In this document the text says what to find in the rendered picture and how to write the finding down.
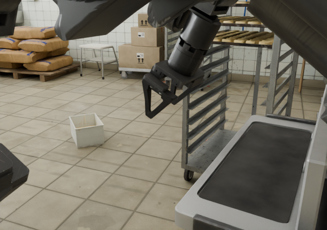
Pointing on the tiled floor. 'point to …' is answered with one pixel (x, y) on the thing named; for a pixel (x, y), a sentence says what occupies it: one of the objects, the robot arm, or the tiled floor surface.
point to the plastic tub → (86, 130)
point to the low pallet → (19, 73)
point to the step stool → (99, 56)
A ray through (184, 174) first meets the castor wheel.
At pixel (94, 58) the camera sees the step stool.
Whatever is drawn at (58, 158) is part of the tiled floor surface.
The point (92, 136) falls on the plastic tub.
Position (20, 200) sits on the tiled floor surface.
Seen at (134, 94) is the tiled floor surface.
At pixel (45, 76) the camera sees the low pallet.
